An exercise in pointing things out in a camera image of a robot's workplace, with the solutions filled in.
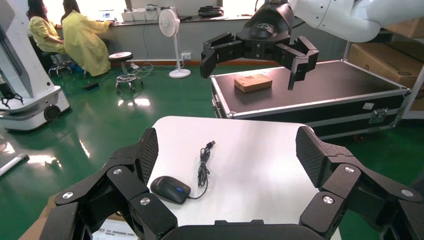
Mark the open brown cardboard box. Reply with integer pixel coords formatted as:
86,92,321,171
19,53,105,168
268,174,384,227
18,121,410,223
19,193,140,240

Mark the person in yellow coat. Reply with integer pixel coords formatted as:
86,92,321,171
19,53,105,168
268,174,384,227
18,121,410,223
61,0,115,78
26,0,66,56

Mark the white box on counter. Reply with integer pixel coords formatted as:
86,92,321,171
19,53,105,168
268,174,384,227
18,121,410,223
120,8,147,23

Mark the white wheeled robot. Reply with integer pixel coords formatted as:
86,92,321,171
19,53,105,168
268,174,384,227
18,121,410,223
0,0,71,133

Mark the small monitor screen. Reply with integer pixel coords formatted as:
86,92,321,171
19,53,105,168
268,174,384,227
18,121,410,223
98,9,116,22

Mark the black office chair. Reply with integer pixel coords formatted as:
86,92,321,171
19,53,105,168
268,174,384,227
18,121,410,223
42,51,73,78

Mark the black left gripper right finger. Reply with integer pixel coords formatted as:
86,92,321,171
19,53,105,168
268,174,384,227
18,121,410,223
295,125,424,240

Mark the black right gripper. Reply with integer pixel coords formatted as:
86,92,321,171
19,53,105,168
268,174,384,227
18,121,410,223
200,0,320,91

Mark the black aluminium-edged flight case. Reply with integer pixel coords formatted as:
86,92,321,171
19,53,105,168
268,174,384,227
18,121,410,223
210,59,413,140

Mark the white printed paper sheet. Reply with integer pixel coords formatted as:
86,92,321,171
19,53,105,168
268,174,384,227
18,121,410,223
92,227,139,240

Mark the black mouse cable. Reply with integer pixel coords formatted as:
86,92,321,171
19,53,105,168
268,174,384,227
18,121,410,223
149,140,217,205

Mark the white power strip with cables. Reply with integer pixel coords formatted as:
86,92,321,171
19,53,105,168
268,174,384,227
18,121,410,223
130,61,155,79

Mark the flat brown cardboard carton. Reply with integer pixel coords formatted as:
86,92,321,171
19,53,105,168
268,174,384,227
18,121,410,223
383,18,424,39

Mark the black bag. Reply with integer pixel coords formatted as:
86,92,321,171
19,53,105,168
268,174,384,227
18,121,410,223
198,5,225,18

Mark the small closed cardboard box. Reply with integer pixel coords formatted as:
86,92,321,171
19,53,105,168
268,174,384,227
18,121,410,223
233,73,274,94

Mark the white standing fan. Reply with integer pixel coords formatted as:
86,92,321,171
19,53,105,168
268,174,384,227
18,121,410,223
158,8,192,79

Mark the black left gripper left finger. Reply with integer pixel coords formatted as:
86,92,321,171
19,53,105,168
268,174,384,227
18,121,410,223
39,127,178,240

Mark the large brown cardboard carton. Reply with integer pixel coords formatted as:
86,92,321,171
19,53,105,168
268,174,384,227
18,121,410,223
347,42,424,90

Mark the dark wall counter top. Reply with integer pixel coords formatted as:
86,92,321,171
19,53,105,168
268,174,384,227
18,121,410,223
110,13,263,28

